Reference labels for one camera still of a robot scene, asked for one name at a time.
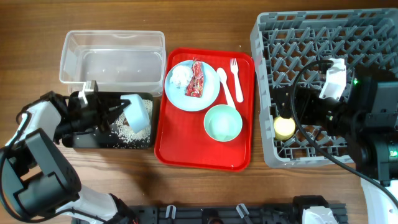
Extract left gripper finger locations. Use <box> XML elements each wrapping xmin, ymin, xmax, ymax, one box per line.
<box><xmin>98</xmin><ymin>93</ymin><xmax>131</xmax><ymax>108</ymax></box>
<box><xmin>99</xmin><ymin>107</ymin><xmax>124</xmax><ymax>133</ymax></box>

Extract light blue bowl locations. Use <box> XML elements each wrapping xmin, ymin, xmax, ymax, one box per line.
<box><xmin>121</xmin><ymin>94</ymin><xmax>150</xmax><ymax>133</ymax></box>

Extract yellow cup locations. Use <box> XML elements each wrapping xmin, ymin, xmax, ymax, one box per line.
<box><xmin>274</xmin><ymin>116</ymin><xmax>296</xmax><ymax>141</ymax></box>

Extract rice and food scraps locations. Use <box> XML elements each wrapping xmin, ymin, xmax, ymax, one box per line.
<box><xmin>74</xmin><ymin>98</ymin><xmax>154</xmax><ymax>149</ymax></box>

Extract white napkin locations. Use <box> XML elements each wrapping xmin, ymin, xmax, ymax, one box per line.
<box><xmin>170</xmin><ymin>65</ymin><xmax>193</xmax><ymax>88</ymax></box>

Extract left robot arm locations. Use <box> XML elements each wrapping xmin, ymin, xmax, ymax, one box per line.
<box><xmin>1</xmin><ymin>91</ymin><xmax>139</xmax><ymax>223</ymax></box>

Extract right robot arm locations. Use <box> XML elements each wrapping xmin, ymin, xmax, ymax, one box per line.
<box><xmin>271</xmin><ymin>60</ymin><xmax>397</xmax><ymax>223</ymax></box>

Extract black waste tray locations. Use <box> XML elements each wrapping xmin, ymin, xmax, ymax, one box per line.
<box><xmin>62</xmin><ymin>93</ymin><xmax>158</xmax><ymax>149</ymax></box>

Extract grey dishwasher rack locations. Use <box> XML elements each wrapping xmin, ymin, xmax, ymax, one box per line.
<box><xmin>250</xmin><ymin>8</ymin><xmax>397</xmax><ymax>169</ymax></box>

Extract clear plastic bin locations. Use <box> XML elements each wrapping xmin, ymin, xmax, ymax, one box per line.
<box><xmin>59</xmin><ymin>30</ymin><xmax>167</xmax><ymax>96</ymax></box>

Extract white plastic fork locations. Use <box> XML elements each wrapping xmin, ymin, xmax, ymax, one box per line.
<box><xmin>230</xmin><ymin>58</ymin><xmax>244</xmax><ymax>103</ymax></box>

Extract white plastic spoon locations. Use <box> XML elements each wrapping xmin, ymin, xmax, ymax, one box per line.
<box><xmin>216</xmin><ymin>67</ymin><xmax>236</xmax><ymax>109</ymax></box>

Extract green bowl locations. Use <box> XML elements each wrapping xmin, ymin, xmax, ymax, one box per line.
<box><xmin>203</xmin><ymin>105</ymin><xmax>243</xmax><ymax>142</ymax></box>

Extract light blue plate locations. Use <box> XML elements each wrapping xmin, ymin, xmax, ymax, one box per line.
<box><xmin>164</xmin><ymin>60</ymin><xmax>220</xmax><ymax>111</ymax></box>

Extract red serving tray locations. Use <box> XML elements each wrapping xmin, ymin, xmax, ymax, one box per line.
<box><xmin>154</xmin><ymin>48</ymin><xmax>255</xmax><ymax>172</ymax></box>

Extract red snack wrapper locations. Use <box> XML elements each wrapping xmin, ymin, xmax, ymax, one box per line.
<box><xmin>185</xmin><ymin>60</ymin><xmax>204</xmax><ymax>98</ymax></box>

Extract right black cable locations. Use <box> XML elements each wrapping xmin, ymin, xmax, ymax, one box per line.
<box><xmin>289</xmin><ymin>58</ymin><xmax>398</xmax><ymax>209</ymax></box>

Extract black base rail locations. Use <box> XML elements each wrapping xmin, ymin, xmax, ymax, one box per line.
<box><xmin>109</xmin><ymin>195</ymin><xmax>348</xmax><ymax>224</ymax></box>

